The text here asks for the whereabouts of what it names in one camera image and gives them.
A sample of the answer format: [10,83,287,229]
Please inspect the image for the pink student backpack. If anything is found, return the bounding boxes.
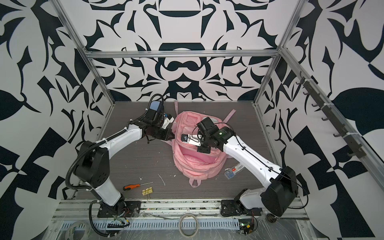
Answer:
[166,110,236,188]

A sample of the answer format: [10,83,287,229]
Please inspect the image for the clear tape roll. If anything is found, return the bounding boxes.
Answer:
[178,213,200,238]

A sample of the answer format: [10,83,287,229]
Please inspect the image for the white slotted cable duct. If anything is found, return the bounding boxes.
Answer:
[59,218,241,231]

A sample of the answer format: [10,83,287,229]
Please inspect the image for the orange handled screwdriver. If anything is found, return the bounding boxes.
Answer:
[123,182,152,191]

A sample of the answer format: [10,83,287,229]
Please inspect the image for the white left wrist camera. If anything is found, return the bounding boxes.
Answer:
[163,114,175,128]

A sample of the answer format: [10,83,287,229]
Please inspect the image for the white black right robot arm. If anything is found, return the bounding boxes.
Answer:
[197,118,299,217]

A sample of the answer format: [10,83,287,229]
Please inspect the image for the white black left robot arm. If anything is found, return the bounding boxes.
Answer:
[68,110,175,207]

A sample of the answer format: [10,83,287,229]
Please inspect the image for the grey wall hook rail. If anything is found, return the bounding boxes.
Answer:
[297,74,367,159]

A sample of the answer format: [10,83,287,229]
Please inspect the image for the aluminium frame crossbar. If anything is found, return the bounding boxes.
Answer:
[85,50,278,59]

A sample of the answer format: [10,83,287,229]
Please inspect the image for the blue pencil case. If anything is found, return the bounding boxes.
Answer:
[149,101,164,113]

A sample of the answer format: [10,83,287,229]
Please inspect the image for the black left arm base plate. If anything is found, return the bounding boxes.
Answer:
[97,201,142,218]

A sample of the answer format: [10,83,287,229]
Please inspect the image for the small yellow wooden block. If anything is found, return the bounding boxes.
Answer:
[142,187,153,196]

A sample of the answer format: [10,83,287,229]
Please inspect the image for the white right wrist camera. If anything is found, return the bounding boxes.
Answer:
[181,134,201,147]

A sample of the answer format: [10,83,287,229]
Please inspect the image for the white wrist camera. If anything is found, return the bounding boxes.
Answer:
[163,114,175,128]
[181,134,201,147]

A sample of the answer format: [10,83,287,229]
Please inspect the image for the small green circuit board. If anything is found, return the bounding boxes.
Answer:
[239,218,259,236]

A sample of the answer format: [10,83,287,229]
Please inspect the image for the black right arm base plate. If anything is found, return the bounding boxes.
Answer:
[220,200,263,217]

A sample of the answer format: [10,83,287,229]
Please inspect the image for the black corrugated cable conduit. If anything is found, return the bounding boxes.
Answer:
[65,139,106,190]

